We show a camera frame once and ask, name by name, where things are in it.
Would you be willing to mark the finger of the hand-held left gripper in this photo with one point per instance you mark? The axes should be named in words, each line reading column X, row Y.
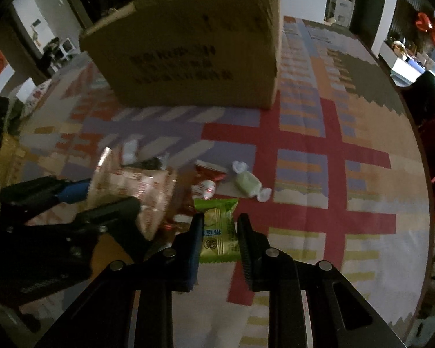
column 74, row 191
column 119, row 214

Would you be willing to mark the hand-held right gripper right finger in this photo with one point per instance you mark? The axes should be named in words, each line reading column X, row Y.
column 245, row 253

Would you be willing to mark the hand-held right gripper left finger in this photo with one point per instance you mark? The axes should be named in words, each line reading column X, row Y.
column 193, row 253

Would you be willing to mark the green snack packet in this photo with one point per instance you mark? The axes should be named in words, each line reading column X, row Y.
column 217, row 232

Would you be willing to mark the green candy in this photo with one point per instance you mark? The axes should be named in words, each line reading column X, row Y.
column 248, row 183

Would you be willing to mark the brown cardboard box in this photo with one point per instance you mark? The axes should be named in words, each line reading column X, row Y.
column 203, row 43

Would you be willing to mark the white wrapped snack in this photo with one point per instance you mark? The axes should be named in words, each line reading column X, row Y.
column 130, row 150

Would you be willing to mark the red and white round candy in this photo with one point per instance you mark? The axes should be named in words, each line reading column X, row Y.
column 205, row 189

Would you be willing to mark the red snack packet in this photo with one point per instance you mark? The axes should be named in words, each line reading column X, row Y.
column 210, row 169

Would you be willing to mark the floral cushion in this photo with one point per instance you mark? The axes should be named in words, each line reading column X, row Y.
column 36, row 98

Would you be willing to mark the white small cabinet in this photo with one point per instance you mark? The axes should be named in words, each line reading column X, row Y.
column 68, row 48

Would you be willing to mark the patterned colourful rug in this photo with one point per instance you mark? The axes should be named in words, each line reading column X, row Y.
column 348, row 152

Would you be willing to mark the white counter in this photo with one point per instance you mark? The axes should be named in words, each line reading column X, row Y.
column 402, row 69

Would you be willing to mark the white storage box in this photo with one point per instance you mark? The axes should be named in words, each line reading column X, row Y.
column 342, row 7

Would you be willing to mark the red bow decoration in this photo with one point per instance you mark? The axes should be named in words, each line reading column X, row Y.
column 424, row 21

